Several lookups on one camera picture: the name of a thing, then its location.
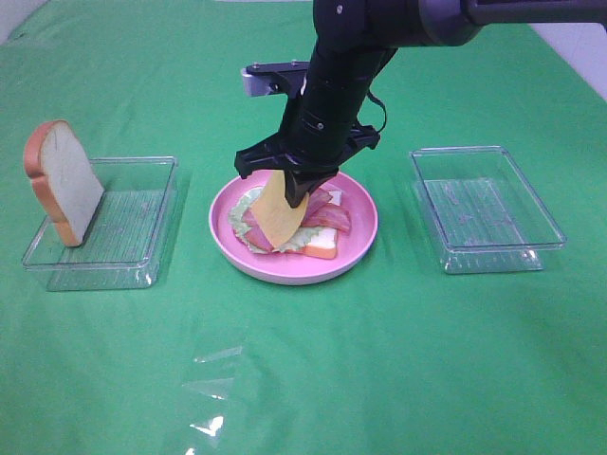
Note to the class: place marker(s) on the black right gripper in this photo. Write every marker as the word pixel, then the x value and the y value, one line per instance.
pixel 308 147

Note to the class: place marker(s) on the yellow cheese slice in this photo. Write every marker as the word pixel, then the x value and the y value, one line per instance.
pixel 273 214

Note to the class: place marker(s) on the bacon strip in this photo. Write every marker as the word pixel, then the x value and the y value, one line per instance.
pixel 329 216
pixel 326 239

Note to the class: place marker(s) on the bread slice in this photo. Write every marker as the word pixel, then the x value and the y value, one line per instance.
pixel 62 179
pixel 319 199

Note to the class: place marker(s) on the green lettuce leaf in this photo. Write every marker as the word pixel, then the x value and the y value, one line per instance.
pixel 239 213

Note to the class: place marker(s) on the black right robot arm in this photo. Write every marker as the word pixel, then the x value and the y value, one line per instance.
pixel 355 40

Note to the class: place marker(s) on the pink round plate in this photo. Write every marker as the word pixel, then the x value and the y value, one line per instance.
pixel 296 268

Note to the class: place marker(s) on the left clear plastic tray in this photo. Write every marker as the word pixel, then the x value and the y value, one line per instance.
pixel 124 245

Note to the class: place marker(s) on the clear plastic tray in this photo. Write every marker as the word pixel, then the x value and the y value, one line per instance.
pixel 124 245
pixel 481 212

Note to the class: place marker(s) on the right clear plastic tray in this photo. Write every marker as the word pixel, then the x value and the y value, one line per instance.
pixel 481 212

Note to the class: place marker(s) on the green tablecloth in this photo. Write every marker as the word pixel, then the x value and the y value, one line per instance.
pixel 395 356

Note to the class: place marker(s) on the clear tape patch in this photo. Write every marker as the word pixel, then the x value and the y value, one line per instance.
pixel 207 386

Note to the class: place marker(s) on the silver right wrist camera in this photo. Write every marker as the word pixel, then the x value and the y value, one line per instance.
pixel 276 78

